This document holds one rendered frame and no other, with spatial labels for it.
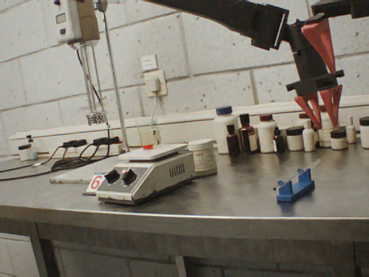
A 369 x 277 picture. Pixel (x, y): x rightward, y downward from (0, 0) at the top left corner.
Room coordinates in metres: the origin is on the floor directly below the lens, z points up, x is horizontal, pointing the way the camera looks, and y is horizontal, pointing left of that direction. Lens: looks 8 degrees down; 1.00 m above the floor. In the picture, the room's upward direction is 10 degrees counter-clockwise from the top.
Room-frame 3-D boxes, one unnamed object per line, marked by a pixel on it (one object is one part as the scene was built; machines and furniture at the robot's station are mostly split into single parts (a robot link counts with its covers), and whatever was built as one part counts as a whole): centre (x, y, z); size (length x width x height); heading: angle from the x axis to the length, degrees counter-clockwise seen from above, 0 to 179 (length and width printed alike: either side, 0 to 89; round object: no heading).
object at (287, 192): (0.86, -0.19, 0.77); 0.10 x 0.03 x 0.04; 139
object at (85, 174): (1.48, 0.25, 0.76); 0.30 x 0.20 x 0.01; 144
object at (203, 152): (1.17, -0.04, 0.79); 0.06 x 0.06 x 0.08
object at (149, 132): (1.13, 0.08, 0.87); 0.06 x 0.05 x 0.08; 124
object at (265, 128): (1.32, -0.23, 0.80); 0.06 x 0.06 x 0.10
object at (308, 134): (1.22, -0.32, 0.79); 0.03 x 0.03 x 0.08
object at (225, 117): (1.42, -0.13, 0.81); 0.07 x 0.07 x 0.13
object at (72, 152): (1.85, 0.37, 0.77); 0.40 x 0.06 x 0.04; 54
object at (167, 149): (1.12, 0.07, 0.83); 0.12 x 0.12 x 0.01; 46
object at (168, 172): (1.10, 0.09, 0.79); 0.22 x 0.13 x 0.08; 136
